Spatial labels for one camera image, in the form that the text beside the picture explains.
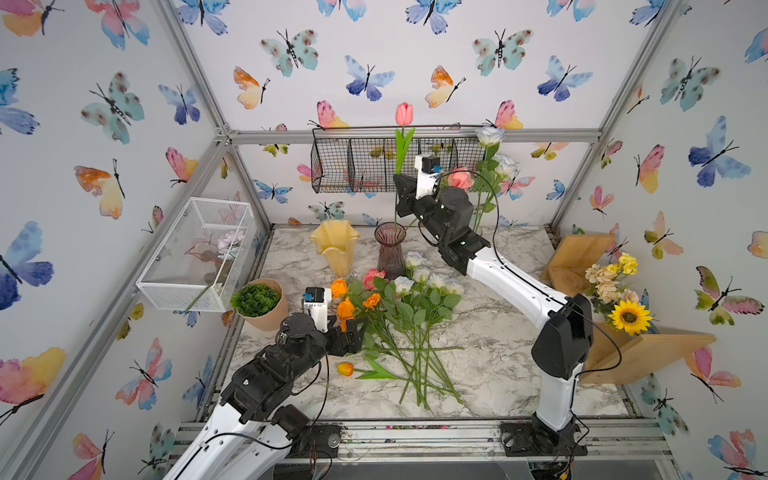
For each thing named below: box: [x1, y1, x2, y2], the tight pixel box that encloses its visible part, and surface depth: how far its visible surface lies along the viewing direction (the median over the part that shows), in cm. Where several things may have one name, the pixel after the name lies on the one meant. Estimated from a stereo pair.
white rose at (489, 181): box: [474, 154, 519, 216], surface depth 86 cm
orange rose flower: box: [330, 278, 348, 299], surface depth 100 cm
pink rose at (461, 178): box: [447, 167, 475, 194], surface depth 75 cm
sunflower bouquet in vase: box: [585, 252, 653, 336], surface depth 75 cm
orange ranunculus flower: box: [337, 298, 355, 333], surface depth 95 cm
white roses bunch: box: [394, 251, 464, 309], surface depth 100 cm
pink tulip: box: [394, 102, 416, 225], surface depth 64 cm
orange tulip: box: [337, 359, 403, 380], surface depth 85 cm
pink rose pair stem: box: [363, 268, 386, 291], surface depth 101 cm
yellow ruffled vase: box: [309, 219, 361, 278], surface depth 95 cm
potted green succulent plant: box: [230, 278, 289, 331], surface depth 87 cm
